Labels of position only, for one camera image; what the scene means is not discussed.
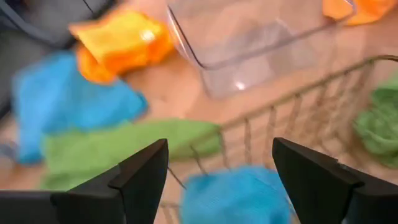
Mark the blue microfiber towel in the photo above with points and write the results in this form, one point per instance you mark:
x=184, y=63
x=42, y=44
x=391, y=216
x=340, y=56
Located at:
x=236, y=199
x=68, y=99

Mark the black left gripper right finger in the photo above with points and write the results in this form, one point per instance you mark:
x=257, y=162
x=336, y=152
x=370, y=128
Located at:
x=326, y=199

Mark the orange-yellow microfiber towel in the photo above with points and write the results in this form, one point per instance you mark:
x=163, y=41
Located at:
x=124, y=46
x=373, y=11

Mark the clear plastic bin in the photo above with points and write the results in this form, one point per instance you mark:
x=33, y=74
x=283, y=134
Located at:
x=224, y=77

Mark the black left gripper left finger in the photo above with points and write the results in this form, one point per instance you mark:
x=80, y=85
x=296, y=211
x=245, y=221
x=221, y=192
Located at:
x=93, y=208

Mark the green microfiber towel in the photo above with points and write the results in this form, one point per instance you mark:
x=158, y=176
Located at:
x=109, y=149
x=379, y=130

